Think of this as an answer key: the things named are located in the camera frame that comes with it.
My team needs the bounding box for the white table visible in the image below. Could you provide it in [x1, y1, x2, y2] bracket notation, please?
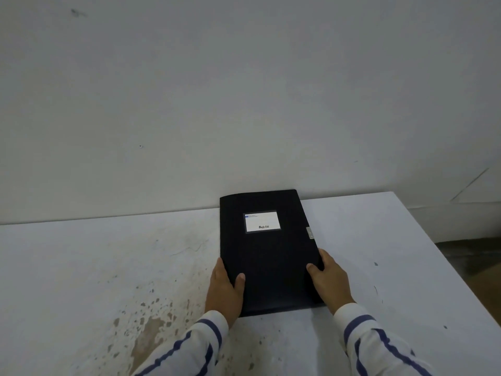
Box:
[0, 191, 501, 376]

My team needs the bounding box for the black box file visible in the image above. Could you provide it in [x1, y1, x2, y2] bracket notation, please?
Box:
[219, 189, 328, 318]

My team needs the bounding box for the person's right hand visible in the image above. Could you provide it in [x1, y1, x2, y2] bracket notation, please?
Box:
[306, 248, 356, 316]

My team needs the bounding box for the person's left forearm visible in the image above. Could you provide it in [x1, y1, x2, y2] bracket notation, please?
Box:
[131, 310, 230, 376]

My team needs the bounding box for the person's left hand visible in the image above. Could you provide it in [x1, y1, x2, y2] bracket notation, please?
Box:
[205, 257, 246, 330]

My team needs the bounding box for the person's right forearm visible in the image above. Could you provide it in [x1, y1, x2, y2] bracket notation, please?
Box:
[333, 303, 435, 376]

